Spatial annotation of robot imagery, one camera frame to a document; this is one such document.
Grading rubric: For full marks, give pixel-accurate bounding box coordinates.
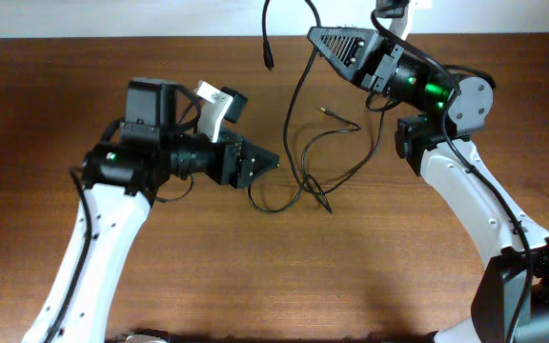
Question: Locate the black micro USB cable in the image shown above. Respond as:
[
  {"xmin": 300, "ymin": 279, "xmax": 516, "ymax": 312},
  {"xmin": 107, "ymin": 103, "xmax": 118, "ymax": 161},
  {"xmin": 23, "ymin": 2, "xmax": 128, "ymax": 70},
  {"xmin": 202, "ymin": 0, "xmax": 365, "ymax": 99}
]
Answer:
[{"xmin": 247, "ymin": 106, "xmax": 362, "ymax": 215}]

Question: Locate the thin black USB cable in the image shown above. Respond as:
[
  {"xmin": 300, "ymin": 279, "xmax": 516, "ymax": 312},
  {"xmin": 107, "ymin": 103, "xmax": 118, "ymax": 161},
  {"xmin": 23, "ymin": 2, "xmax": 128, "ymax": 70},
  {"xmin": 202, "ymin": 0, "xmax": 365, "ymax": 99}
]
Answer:
[{"xmin": 260, "ymin": 0, "xmax": 386, "ymax": 214}]

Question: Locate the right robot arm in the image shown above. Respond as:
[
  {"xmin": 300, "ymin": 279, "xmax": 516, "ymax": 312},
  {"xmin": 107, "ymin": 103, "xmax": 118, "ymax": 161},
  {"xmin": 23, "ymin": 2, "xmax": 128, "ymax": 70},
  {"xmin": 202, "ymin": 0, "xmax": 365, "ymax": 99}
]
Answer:
[{"xmin": 308, "ymin": 27, "xmax": 549, "ymax": 342}]

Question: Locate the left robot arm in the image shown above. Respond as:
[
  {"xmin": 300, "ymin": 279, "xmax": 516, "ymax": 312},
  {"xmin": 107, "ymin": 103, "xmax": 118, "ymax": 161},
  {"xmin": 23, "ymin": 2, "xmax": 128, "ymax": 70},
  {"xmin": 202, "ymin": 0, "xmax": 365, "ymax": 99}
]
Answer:
[{"xmin": 23, "ymin": 77, "xmax": 279, "ymax": 342}]

